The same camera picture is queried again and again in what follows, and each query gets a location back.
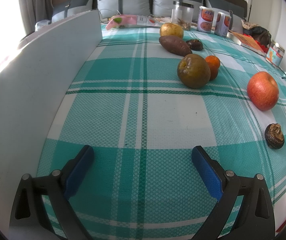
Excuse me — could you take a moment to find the brown-green apple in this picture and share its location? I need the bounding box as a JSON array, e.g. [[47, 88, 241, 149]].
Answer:
[[177, 54, 211, 89]]

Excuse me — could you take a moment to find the purple sweet potato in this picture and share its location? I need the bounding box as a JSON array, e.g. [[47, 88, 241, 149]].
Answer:
[[159, 35, 192, 56]]

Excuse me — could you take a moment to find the red apple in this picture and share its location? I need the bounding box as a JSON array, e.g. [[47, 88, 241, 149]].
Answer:
[[247, 72, 279, 111]]

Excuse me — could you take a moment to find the round candy tin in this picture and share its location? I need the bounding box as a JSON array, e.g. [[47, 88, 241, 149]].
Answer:
[[266, 40, 285, 67]]

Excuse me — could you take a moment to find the white cardboard box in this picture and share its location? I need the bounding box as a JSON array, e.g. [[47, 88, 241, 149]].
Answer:
[[0, 10, 102, 236]]

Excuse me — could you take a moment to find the black handbag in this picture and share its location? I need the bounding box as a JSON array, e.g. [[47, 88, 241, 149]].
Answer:
[[242, 21, 272, 49]]

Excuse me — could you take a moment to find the orange book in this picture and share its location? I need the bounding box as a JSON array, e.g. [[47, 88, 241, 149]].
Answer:
[[227, 31, 266, 56]]

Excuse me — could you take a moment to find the small orange tangerine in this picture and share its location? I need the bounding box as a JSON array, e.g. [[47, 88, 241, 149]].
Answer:
[[205, 55, 221, 80]]

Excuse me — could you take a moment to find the teal plaid tablecloth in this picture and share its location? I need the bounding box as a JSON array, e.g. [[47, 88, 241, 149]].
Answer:
[[37, 28, 286, 239]]

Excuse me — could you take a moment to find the dark dried fruit far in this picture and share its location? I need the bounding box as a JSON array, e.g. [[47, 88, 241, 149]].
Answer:
[[186, 39, 203, 51]]

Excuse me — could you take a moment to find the grey cushion far right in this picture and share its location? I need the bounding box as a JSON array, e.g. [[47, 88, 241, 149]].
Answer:
[[205, 0, 244, 34]]

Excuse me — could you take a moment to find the white label can right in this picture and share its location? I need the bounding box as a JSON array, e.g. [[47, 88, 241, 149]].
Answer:
[[214, 12, 232, 37]]

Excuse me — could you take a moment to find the orange label can left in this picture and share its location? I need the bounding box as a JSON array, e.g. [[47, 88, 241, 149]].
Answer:
[[197, 6, 215, 33]]

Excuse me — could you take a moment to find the yellow pear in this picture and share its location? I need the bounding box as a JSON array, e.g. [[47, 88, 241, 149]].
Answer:
[[160, 23, 184, 38]]

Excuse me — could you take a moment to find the pink snack package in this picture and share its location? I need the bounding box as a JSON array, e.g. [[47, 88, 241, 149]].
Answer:
[[106, 15, 137, 30]]

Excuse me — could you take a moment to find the grey cushion far left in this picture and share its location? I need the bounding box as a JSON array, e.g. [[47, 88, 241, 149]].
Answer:
[[51, 0, 93, 23]]

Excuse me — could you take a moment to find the grey curtain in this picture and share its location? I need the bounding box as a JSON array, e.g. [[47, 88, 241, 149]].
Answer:
[[19, 0, 53, 34]]

